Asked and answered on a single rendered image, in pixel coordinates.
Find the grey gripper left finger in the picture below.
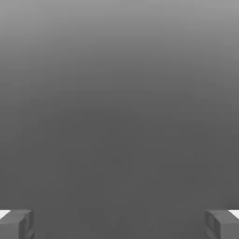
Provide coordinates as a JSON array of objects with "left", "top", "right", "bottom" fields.
[{"left": 0, "top": 209, "right": 35, "bottom": 239}]

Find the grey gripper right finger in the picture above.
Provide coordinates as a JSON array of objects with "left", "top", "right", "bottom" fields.
[{"left": 204, "top": 209, "right": 239, "bottom": 239}]

